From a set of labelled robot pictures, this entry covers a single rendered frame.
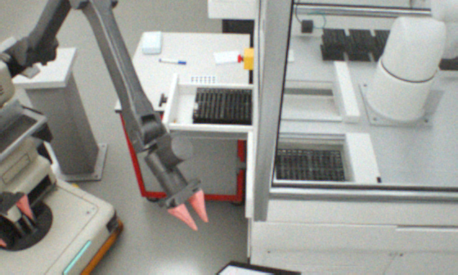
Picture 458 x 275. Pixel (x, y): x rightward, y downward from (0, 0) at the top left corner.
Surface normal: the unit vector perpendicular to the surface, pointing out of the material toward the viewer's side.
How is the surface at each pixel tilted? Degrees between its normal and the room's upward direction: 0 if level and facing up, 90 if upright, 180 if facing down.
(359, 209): 90
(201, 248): 0
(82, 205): 0
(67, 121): 90
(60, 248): 0
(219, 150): 90
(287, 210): 90
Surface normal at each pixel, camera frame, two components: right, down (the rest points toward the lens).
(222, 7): -0.04, 0.70
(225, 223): 0.01, -0.71
